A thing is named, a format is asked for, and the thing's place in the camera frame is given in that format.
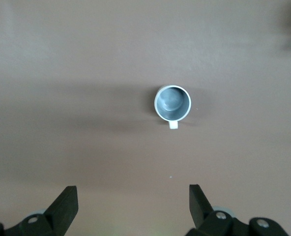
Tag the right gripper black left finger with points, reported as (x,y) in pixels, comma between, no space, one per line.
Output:
(62,211)

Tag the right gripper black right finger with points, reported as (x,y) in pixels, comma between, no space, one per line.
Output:
(199,211)

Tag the white ceramic mug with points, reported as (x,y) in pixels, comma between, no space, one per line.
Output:
(172,103)

